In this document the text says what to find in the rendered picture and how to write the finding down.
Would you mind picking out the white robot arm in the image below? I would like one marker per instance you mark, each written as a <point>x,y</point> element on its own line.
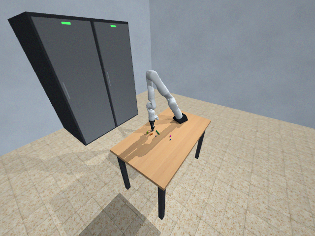
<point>152,76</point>

